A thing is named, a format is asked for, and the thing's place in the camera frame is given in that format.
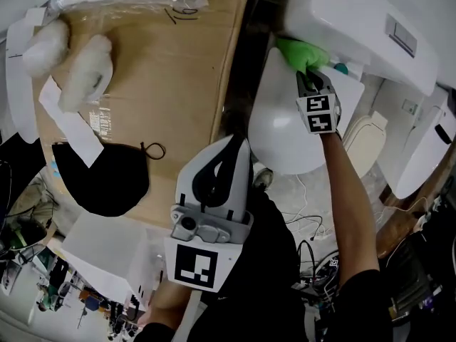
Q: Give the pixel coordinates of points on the person's right shoe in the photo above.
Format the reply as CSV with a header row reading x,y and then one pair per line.
x,y
263,178

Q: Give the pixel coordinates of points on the person's right forearm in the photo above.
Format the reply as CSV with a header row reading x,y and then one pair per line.
x,y
345,198

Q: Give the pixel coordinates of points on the small white card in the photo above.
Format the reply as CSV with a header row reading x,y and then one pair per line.
x,y
35,16

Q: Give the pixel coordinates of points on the cluttered black storage rack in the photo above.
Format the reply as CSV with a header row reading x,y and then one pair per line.
x,y
413,273

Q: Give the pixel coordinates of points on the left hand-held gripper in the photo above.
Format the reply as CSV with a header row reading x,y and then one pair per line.
x,y
196,265

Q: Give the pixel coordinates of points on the white foam slippers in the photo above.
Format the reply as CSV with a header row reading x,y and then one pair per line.
x,y
89,70

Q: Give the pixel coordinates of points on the person's left forearm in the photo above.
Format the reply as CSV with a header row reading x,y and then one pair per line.
x,y
167,305

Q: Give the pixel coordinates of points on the person's black trousers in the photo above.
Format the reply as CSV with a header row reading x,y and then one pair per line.
x,y
270,248

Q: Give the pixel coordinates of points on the plastic-wrapped white foam part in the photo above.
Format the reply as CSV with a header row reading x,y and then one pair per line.
x,y
46,48

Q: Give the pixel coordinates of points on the white board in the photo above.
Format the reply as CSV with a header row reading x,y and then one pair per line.
x,y
103,248

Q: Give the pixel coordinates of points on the white toilet tank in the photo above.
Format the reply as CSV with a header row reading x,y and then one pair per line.
x,y
349,20

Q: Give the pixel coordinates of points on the brown wooden planks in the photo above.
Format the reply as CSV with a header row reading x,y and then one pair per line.
x,y
395,233

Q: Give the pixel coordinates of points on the white paper strip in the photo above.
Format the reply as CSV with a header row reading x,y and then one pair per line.
x,y
71,127

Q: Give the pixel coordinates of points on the silver gripper camera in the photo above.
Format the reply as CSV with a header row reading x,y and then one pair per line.
x,y
186,223

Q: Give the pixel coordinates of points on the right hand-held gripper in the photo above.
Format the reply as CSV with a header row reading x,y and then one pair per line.
x,y
318,114

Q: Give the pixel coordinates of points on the large cardboard box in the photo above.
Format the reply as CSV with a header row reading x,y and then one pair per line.
x,y
160,84

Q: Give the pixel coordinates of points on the green cloth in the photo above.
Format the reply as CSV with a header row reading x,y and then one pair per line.
x,y
299,53

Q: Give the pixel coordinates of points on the white smart toilet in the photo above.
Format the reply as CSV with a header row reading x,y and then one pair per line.
x,y
413,155

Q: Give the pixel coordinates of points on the black and green bag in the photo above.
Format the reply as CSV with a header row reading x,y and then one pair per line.
x,y
28,230

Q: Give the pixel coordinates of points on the person's black shirt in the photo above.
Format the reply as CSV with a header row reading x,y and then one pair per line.
x,y
360,308

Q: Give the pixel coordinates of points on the cream lidded waste bin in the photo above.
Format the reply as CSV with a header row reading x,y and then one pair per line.
x,y
367,144

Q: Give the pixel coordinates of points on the teal hinge cap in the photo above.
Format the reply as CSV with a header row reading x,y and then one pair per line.
x,y
341,68

